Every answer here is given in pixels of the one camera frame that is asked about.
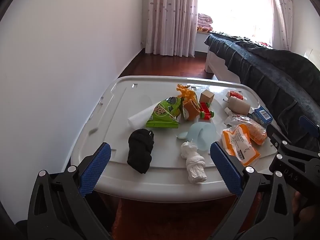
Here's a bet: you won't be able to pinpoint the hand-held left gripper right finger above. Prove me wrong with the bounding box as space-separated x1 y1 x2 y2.
209 142 294 240

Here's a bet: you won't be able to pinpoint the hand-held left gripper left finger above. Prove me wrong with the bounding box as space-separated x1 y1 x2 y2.
27 142 113 240

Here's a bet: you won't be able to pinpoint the white torn wrapper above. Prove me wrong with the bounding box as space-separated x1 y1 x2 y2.
224 114 248 126

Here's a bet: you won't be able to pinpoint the green snack bag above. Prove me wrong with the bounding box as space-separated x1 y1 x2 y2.
146 96 182 128

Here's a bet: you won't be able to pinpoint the red and white packet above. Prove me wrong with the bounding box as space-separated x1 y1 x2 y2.
226 90 244 102

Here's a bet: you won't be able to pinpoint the large orange plastic packet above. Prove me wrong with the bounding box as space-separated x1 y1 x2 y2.
222 124 261 167

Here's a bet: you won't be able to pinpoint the black sock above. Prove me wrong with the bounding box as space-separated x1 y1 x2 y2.
127 129 155 174

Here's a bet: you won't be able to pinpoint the white paper sheet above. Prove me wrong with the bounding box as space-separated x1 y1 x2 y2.
127 104 160 130

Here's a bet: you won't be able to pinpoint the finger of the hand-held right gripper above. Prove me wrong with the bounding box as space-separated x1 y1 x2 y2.
299 115 320 140
266 124 320 158

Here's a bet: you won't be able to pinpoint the orange toy dinosaur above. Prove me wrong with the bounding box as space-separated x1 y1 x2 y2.
176 84 200 105

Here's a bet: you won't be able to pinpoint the person's right hand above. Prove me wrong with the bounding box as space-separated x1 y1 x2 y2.
294 192 320 227

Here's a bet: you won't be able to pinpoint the narrow pink patterned curtain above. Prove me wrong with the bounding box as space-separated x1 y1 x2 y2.
271 0 294 52

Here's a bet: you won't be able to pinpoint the white bed frame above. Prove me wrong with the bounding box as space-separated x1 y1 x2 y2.
204 46 242 84

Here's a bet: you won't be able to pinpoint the translucent plastic cup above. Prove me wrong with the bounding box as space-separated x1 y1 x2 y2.
186 122 217 153

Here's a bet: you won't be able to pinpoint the wide pink patterned curtain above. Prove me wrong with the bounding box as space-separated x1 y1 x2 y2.
144 0 199 57

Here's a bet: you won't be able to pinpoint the wooden cube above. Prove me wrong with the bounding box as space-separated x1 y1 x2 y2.
199 89 215 104

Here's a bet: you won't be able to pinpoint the folded pink quilts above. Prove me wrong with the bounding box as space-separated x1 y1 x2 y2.
197 12 214 32

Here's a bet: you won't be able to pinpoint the orange noodle packet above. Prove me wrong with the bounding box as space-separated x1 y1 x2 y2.
240 116 268 145

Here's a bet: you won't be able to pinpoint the blue drink carton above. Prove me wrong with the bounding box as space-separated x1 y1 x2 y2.
250 106 273 128

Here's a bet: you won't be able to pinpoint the crumpled white tissue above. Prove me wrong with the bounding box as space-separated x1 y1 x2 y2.
180 141 207 184

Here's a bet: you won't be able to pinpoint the orange and grey sock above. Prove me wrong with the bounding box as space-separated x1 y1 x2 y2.
182 99 201 121

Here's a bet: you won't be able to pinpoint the white plastic bin lid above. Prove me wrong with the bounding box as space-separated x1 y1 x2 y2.
71 76 278 202

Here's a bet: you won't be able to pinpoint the red toy car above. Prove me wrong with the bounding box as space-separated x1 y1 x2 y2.
199 102 215 120

